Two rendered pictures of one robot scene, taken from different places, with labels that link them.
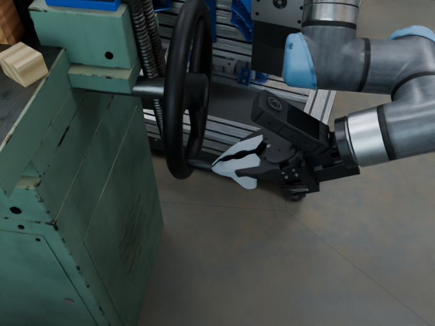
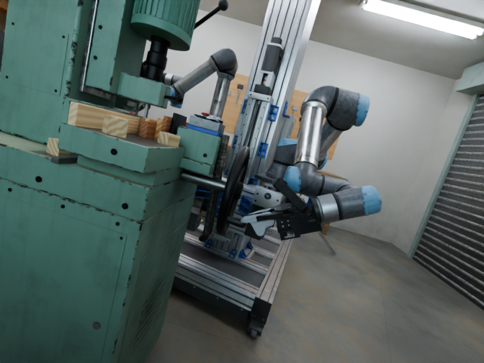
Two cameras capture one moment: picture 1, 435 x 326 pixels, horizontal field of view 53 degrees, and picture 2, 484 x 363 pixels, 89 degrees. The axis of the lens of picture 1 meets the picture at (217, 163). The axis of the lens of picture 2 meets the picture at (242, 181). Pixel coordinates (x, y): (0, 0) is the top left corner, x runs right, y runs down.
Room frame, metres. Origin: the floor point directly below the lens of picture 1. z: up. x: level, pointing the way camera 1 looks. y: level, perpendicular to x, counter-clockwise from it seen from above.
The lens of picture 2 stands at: (-0.23, 0.09, 0.97)
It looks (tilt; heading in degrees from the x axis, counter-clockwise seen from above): 9 degrees down; 356
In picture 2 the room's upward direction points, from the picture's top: 16 degrees clockwise
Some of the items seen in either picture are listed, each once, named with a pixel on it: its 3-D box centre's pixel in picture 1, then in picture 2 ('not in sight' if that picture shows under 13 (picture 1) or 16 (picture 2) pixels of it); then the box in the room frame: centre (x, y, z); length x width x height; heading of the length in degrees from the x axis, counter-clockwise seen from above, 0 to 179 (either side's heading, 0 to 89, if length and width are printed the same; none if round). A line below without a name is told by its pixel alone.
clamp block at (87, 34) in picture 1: (97, 13); (201, 145); (0.60, 0.18, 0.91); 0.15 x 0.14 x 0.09; 171
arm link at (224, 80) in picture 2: not in sight; (220, 97); (1.42, 0.24, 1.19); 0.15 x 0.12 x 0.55; 174
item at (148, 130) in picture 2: not in sight; (161, 132); (0.61, 0.32, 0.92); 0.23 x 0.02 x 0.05; 171
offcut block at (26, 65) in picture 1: (22, 64); (168, 139); (0.47, 0.26, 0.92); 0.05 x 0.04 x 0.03; 53
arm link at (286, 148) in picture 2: not in sight; (288, 150); (1.11, -0.22, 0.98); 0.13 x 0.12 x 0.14; 84
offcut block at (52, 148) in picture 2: not in sight; (59, 148); (0.44, 0.53, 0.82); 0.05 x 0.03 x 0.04; 69
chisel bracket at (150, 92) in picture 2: not in sight; (144, 93); (0.60, 0.40, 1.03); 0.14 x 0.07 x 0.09; 81
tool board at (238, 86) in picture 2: not in sight; (279, 116); (3.76, -0.52, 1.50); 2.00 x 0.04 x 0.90; 85
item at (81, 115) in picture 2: not in sight; (142, 126); (0.63, 0.39, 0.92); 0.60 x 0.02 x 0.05; 171
